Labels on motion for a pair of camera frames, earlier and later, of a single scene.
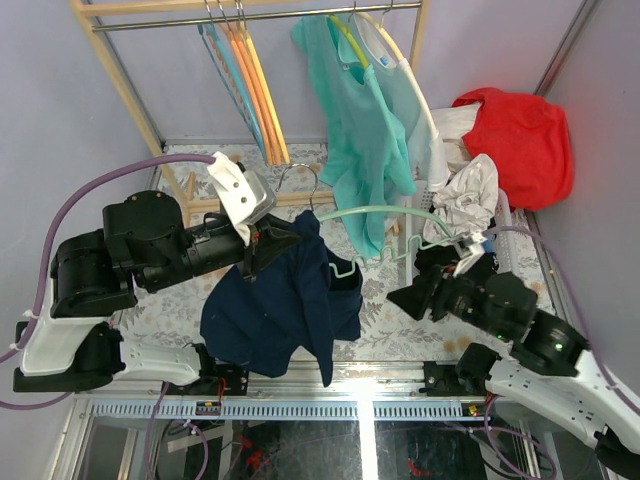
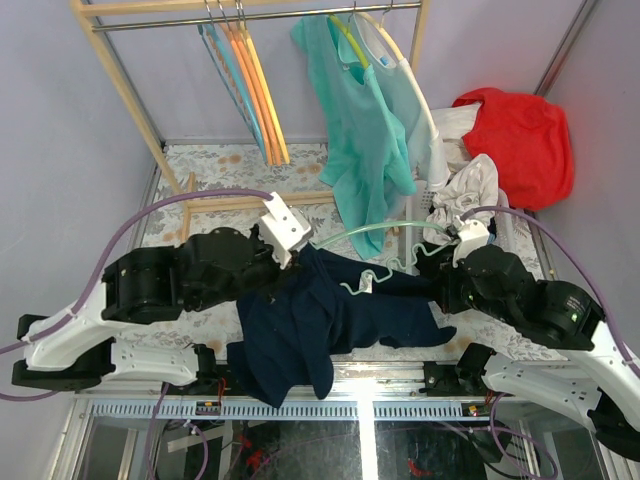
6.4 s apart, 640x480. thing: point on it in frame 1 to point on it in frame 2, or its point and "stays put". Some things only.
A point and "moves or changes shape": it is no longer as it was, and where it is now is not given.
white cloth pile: (467, 204) stays put
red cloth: (530, 140) stays put
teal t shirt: (366, 152) stays put
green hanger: (451, 236) to (390, 264)
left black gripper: (269, 234) to (282, 275)
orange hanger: (269, 135) stays put
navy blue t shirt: (301, 299) moves or changes shape
